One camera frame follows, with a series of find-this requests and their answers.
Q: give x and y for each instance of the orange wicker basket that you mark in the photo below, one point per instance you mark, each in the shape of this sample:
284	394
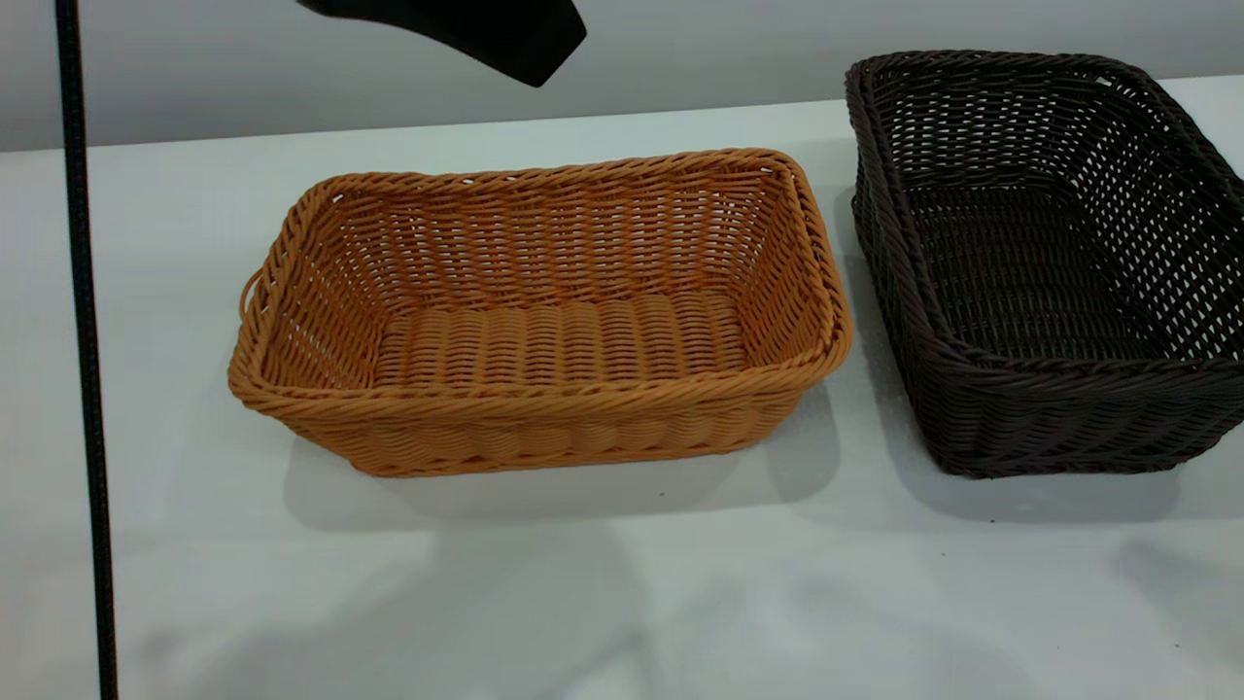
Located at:
544	350

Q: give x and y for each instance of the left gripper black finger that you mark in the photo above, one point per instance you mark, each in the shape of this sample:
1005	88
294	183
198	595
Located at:
505	34

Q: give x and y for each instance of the dark brown wicker basket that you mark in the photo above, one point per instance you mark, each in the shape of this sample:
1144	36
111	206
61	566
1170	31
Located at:
1020	282

